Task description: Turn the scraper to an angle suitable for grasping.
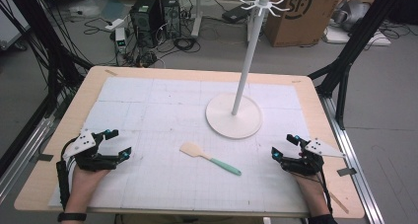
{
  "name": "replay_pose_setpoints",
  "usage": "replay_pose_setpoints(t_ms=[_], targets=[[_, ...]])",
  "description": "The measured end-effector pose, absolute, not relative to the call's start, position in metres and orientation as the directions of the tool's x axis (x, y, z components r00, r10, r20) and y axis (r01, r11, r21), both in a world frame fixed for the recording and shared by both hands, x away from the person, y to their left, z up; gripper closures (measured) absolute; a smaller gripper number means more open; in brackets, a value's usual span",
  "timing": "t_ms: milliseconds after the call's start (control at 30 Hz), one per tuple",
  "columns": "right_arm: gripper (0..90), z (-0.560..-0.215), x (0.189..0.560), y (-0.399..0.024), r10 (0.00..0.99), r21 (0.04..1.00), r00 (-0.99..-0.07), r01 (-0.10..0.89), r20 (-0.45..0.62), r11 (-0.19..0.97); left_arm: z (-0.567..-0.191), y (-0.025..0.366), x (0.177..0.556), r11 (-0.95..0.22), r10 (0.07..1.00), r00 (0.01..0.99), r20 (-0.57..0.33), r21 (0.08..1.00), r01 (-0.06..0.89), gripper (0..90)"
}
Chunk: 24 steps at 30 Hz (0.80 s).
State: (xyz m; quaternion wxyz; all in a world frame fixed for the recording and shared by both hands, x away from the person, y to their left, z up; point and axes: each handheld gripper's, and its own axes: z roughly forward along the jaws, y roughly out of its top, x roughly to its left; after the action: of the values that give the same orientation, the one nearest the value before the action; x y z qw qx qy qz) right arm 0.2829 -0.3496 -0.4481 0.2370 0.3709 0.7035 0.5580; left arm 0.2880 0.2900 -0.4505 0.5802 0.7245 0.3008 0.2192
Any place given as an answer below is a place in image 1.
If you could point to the person's left hand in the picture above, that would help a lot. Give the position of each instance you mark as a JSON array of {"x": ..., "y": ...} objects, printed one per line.
[{"x": 82, "y": 187}]

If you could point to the aluminium rail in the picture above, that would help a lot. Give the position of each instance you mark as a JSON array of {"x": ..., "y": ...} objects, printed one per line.
[
  {"x": 351, "y": 158},
  {"x": 23, "y": 155}
]

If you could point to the grey bag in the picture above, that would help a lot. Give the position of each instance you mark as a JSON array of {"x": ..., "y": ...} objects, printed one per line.
[{"x": 353, "y": 13}]

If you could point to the white grid mat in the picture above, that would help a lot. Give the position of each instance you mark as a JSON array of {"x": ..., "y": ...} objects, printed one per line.
[{"x": 164, "y": 118}]

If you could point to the white metal post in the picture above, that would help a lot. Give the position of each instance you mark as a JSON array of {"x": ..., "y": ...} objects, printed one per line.
[{"x": 197, "y": 13}]

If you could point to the thin wooden stick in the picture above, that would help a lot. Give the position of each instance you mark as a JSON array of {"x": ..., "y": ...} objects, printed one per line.
[{"x": 339, "y": 202}]

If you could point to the flat black box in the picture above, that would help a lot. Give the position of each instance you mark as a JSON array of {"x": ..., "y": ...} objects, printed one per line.
[{"x": 235, "y": 14}]

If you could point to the white box with green display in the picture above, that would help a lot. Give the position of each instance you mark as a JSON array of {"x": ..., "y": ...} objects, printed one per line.
[{"x": 120, "y": 39}]

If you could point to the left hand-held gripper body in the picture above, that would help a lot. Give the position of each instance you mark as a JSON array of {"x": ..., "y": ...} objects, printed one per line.
[{"x": 86, "y": 158}]

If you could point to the black sleeve cuff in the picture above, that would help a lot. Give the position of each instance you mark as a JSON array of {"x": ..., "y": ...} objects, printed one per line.
[{"x": 323, "y": 219}]

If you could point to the white hook stand rack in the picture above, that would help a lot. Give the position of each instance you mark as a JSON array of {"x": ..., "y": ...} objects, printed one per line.
[{"x": 234, "y": 118}]

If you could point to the person's right hand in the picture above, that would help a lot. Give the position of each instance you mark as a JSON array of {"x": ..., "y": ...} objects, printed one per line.
[{"x": 310, "y": 191}]

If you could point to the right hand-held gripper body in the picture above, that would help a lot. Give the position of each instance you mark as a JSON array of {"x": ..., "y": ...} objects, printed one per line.
[{"x": 305, "y": 163}]

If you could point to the flat white board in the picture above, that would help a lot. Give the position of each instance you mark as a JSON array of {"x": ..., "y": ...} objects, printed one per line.
[{"x": 358, "y": 36}]

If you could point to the brown cardboard box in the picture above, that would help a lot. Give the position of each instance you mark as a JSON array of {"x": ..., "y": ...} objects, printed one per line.
[{"x": 305, "y": 20}]

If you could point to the slim black computer tower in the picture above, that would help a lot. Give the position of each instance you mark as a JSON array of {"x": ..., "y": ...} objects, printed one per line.
[{"x": 171, "y": 15}]

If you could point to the black tape piece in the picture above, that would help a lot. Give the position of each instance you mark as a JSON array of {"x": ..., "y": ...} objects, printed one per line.
[
  {"x": 346, "y": 171},
  {"x": 45, "y": 157}
]

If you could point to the black wrist watch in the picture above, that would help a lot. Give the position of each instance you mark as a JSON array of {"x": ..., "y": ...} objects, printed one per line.
[{"x": 72, "y": 216}]

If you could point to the black metal frame stand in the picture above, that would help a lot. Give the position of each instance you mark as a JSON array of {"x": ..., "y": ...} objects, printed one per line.
[
  {"x": 355, "y": 46},
  {"x": 49, "y": 46}
]

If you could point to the large black computer tower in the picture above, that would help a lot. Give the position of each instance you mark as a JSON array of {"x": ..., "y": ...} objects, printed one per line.
[{"x": 146, "y": 20}]

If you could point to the white power strip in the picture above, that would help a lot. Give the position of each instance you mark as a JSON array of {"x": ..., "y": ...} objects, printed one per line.
[{"x": 114, "y": 25}]

